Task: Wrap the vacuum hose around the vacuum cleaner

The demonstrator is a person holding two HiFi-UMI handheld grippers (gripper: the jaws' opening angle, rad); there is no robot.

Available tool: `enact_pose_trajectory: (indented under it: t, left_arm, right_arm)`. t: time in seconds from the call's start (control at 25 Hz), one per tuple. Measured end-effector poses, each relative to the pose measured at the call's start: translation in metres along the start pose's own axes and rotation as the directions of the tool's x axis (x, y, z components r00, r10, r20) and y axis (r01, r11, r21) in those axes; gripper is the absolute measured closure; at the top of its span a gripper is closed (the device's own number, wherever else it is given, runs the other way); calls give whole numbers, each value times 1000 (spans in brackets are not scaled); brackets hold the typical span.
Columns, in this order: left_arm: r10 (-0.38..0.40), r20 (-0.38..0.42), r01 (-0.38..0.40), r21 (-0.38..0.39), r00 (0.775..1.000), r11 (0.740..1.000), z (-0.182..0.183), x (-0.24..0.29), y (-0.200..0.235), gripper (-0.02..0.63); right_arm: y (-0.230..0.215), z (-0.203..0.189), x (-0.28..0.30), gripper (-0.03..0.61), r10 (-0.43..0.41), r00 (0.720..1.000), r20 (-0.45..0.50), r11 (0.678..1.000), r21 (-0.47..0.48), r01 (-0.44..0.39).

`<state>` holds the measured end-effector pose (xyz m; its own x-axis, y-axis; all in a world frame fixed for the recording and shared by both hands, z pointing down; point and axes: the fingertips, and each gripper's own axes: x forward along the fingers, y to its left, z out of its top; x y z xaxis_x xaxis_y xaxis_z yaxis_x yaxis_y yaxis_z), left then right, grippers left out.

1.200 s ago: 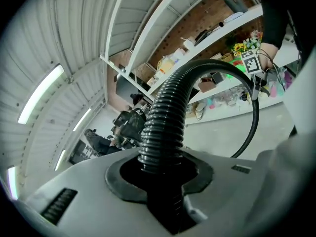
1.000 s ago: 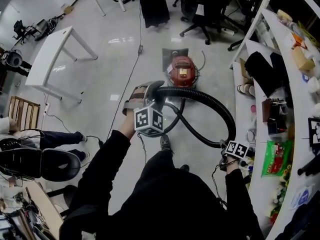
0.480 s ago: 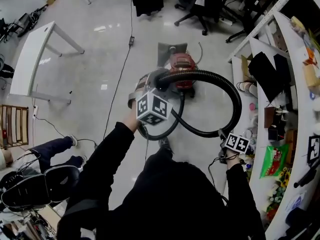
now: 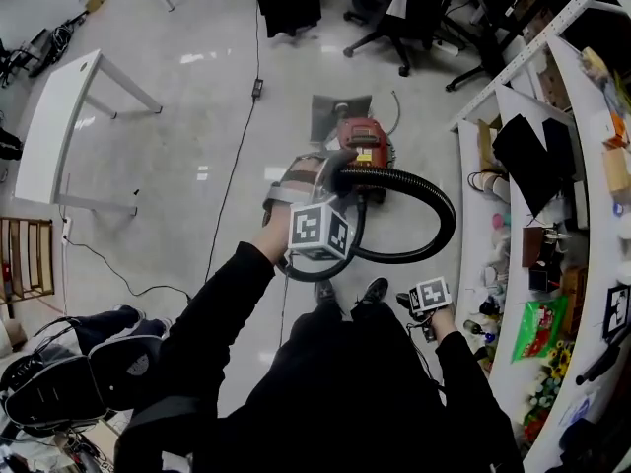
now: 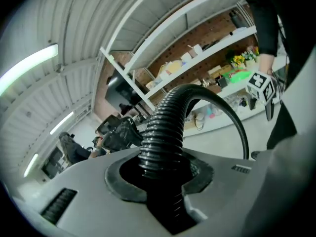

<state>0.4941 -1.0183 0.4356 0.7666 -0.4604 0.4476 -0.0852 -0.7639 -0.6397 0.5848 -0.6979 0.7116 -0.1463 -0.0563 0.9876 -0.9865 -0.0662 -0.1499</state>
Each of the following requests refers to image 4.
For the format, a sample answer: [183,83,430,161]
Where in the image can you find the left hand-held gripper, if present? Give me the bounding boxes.
[263,150,360,264]

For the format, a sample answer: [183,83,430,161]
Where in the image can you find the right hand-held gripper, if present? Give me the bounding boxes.
[396,276,454,343]

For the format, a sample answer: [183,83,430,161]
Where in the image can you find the black vacuum hose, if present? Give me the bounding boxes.
[275,151,458,284]

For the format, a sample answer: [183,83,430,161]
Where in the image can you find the person's left forearm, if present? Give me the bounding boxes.
[162,208,293,364]

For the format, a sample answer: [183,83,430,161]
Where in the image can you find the person's right forearm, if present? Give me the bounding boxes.
[429,307,494,413]

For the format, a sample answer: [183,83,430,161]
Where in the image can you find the red and green vacuum cleaner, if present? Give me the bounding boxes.
[322,115,396,205]

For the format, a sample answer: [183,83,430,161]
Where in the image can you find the person's right shoe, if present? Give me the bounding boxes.
[351,276,390,310]

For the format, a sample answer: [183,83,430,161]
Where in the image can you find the person's shoe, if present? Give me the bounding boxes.
[314,279,342,315]
[351,276,390,310]

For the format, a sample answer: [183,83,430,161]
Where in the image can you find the white perforated metal shelving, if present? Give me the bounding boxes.
[447,0,631,473]

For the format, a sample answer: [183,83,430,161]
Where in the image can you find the thin metal flexible tube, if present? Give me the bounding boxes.
[386,90,402,138]

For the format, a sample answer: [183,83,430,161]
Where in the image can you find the person's left shoe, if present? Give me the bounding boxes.
[314,279,342,315]

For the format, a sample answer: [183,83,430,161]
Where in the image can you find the green snack packet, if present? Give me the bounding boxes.
[510,295,570,364]

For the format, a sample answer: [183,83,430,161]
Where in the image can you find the brown box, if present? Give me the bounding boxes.
[520,223,564,291]

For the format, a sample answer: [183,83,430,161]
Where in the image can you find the person's black clothed torso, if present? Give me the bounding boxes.
[112,307,524,473]

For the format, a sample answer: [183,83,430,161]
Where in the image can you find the black office chair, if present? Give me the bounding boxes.
[446,41,499,93]
[341,0,441,79]

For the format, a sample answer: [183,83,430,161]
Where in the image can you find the sunflower bouquet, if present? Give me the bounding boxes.
[521,339,577,443]

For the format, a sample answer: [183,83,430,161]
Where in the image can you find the black bag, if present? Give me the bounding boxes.
[491,112,579,220]

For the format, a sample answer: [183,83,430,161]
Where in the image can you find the white rectangular table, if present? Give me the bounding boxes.
[13,47,165,217]

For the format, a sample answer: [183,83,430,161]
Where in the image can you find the wooden stool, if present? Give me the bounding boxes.
[0,217,56,306]

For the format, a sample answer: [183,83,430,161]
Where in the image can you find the black shell backpack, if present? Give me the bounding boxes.
[0,335,164,438]

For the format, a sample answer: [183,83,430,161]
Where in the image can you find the long black floor cable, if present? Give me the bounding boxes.
[202,0,266,285]

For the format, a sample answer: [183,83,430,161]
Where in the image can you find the black power cable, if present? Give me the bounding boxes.
[63,238,192,301]

